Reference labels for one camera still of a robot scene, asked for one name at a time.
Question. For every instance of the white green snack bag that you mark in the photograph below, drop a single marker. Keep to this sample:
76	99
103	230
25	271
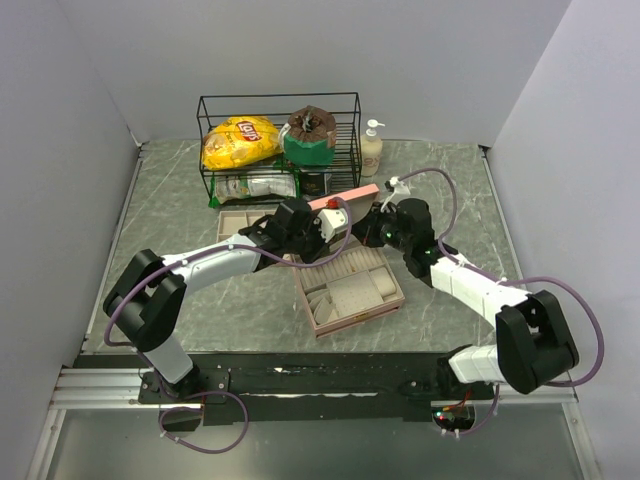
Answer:
226	188

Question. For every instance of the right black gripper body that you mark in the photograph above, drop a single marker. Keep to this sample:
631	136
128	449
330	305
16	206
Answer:
383	229

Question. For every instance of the black wire shelf rack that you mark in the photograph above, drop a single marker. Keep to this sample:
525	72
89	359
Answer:
345	106

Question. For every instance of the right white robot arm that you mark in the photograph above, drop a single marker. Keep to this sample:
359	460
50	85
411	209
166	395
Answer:
533	342

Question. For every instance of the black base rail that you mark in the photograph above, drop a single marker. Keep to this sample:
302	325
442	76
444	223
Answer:
316	386

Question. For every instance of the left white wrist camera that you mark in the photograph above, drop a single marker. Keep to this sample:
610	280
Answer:
333	219

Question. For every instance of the pink jewelry box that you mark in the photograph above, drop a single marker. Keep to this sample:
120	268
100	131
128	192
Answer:
357	286

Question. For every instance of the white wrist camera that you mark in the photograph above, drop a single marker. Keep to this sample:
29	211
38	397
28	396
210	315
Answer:
333	219
398	189

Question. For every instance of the dark tin can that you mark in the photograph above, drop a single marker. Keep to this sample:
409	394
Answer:
315	182

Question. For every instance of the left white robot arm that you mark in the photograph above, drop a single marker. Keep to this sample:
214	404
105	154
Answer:
146	300

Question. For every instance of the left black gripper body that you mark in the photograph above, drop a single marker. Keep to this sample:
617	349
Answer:
308	244

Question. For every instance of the cream pump lotion bottle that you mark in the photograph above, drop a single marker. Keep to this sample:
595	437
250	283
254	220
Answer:
371	148

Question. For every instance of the pink jewelry tray insert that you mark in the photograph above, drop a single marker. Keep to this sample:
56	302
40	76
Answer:
231	221

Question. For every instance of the yellow Lays chips bag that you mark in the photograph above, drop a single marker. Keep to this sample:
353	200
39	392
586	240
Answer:
240	141

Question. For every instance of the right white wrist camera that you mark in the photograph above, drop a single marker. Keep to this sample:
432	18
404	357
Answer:
398	189

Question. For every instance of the brown green wrapped package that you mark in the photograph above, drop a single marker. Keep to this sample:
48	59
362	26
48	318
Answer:
308	138

